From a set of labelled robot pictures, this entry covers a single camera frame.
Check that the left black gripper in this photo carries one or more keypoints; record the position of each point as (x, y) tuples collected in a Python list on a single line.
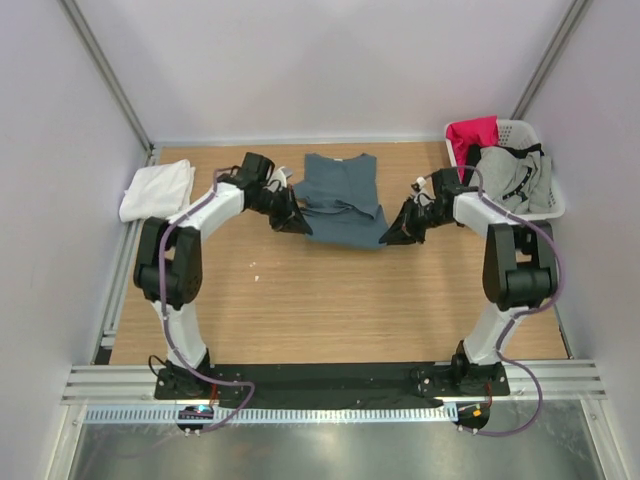
[(296, 222)]

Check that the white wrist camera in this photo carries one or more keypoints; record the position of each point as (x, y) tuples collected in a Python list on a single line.
[(419, 184), (279, 179)]

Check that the aluminium corner post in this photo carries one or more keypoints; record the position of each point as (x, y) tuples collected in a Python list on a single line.
[(91, 44), (567, 27)]

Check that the left aluminium corner post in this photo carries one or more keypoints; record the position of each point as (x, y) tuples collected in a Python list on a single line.
[(91, 44)]

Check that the white plastic laundry basket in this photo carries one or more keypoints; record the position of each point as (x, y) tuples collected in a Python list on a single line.
[(520, 135)]

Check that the white slotted cable duct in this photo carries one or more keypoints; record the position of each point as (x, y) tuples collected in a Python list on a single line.
[(200, 414)]

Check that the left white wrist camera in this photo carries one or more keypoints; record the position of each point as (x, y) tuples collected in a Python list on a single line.
[(279, 179)]

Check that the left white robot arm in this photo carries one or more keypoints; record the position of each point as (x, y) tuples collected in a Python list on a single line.
[(169, 263)]

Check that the blue-grey t-shirt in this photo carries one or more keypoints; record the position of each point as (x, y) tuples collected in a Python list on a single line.
[(340, 201)]

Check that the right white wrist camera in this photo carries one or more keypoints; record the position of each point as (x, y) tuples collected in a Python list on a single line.
[(419, 184)]

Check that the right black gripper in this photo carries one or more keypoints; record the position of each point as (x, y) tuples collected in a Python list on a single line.
[(404, 230)]

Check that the red t-shirt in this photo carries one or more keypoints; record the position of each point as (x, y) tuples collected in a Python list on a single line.
[(461, 135)]

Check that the grey t-shirt black trim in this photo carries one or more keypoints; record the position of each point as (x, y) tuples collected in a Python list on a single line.
[(519, 180)]

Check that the folded white t-shirt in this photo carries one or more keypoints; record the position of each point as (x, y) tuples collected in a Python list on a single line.
[(158, 191)]

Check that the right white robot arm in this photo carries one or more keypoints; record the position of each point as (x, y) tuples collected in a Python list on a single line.
[(521, 275)]

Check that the right aluminium corner post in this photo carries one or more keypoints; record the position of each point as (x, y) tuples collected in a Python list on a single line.
[(567, 27)]

